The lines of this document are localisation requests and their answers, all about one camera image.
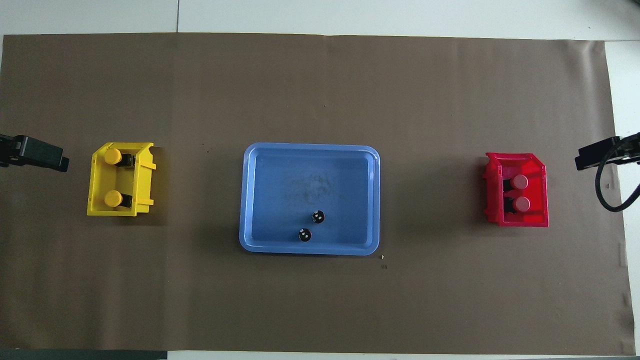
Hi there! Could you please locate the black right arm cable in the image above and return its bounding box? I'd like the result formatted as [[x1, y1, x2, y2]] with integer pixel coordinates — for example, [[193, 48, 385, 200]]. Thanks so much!
[[594, 142, 640, 213]]

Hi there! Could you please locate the yellow push button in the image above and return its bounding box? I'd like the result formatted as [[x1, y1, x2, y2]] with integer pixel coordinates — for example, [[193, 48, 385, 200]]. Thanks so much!
[[104, 148, 136, 169], [104, 190, 134, 209]]

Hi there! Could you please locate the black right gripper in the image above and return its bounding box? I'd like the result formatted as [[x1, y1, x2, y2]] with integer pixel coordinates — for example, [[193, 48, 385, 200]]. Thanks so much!
[[575, 132, 640, 171]]

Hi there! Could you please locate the blue plastic tray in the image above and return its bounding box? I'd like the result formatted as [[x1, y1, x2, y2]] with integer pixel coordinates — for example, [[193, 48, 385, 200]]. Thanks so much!
[[239, 142, 381, 256]]

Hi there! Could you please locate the brown paper table mat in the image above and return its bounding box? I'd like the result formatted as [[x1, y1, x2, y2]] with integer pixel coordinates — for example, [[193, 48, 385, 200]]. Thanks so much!
[[0, 32, 636, 356]]

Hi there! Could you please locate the red plastic parts bin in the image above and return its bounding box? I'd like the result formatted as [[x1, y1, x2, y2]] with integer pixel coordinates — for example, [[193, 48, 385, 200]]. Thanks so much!
[[483, 152, 549, 228]]

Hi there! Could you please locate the yellow plastic parts bin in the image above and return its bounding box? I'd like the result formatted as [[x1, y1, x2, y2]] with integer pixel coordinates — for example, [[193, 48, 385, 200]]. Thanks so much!
[[87, 142, 157, 217]]

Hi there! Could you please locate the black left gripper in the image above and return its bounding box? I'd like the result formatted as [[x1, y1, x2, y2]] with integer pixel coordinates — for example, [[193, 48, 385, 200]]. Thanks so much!
[[0, 134, 70, 173]]

